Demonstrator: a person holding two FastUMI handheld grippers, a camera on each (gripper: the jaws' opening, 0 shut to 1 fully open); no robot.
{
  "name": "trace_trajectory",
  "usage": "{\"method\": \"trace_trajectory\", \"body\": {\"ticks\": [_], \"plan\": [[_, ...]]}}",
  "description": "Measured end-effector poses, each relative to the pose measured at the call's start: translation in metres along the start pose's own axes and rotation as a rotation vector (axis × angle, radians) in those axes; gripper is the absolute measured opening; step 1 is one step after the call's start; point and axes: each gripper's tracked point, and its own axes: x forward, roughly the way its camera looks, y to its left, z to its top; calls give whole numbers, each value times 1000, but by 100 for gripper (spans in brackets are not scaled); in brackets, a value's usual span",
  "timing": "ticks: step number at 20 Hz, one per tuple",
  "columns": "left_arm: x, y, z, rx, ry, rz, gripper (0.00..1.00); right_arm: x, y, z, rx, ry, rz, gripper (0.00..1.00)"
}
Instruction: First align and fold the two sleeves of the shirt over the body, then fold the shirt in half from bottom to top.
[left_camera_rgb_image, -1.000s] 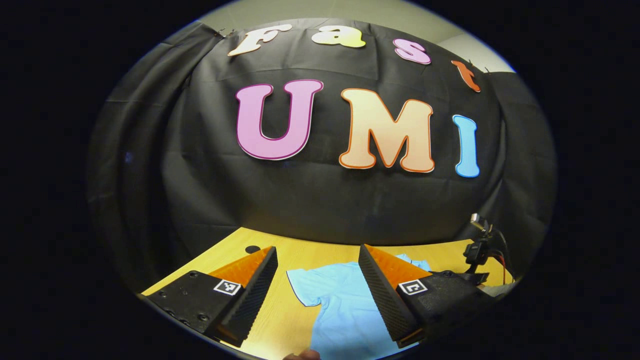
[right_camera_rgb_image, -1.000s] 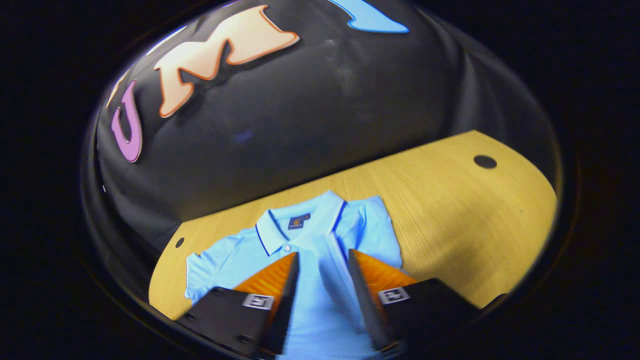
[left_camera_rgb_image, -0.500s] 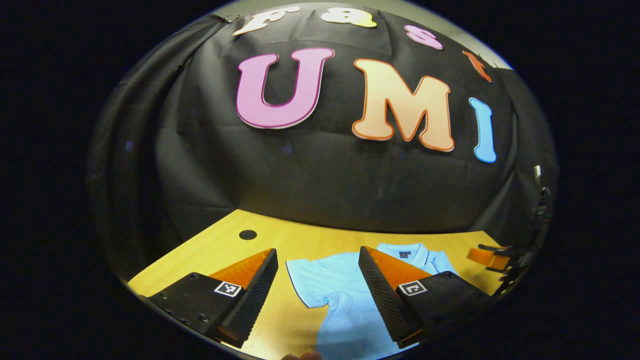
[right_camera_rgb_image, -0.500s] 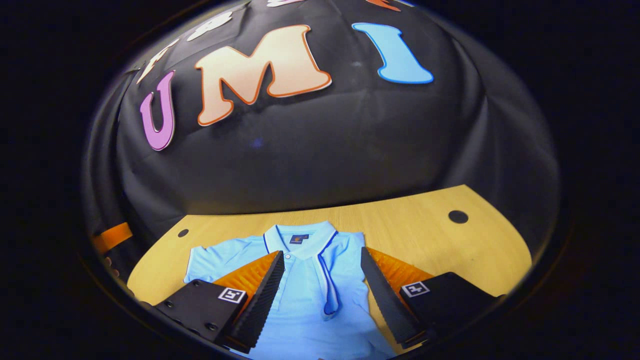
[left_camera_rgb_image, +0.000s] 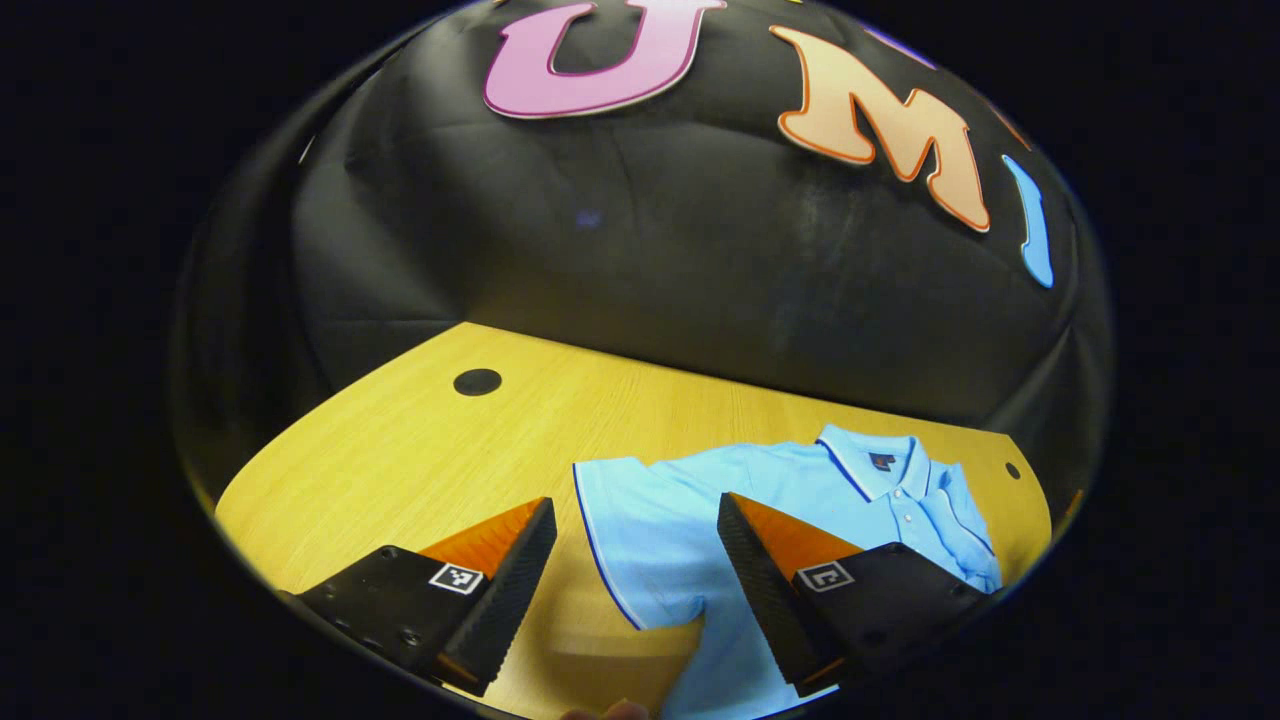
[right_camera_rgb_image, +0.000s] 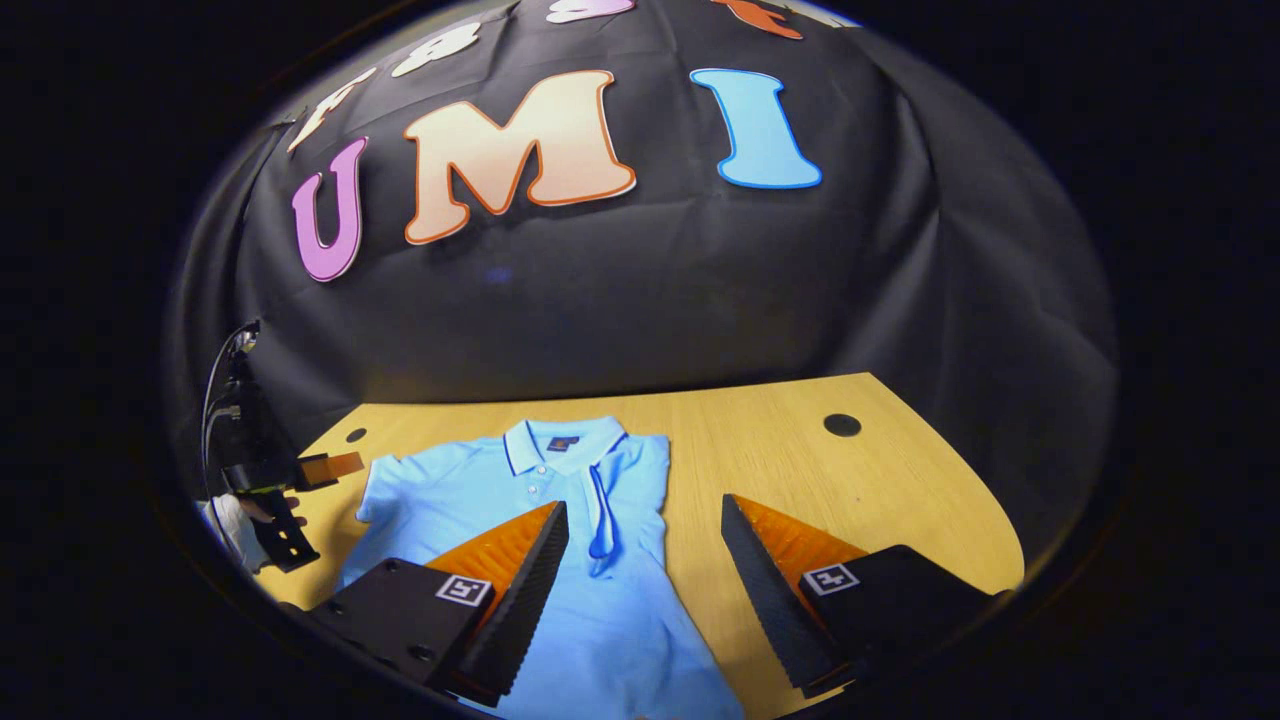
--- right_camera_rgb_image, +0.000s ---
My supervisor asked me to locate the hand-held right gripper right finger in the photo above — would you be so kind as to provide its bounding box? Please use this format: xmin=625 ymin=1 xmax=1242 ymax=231
xmin=720 ymin=493 xmax=1011 ymax=699

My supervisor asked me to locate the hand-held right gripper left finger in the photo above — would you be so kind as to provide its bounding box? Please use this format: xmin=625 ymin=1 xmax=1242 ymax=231
xmin=305 ymin=500 xmax=571 ymax=706

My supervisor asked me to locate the light blue T-shirt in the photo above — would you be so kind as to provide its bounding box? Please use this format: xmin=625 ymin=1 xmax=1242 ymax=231
xmin=335 ymin=415 xmax=746 ymax=720

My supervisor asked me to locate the black backdrop cloth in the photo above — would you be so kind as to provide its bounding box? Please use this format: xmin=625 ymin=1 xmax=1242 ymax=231
xmin=165 ymin=0 xmax=1119 ymax=566

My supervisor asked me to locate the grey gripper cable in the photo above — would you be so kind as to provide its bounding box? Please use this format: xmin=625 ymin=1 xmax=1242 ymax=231
xmin=202 ymin=320 xmax=263 ymax=476

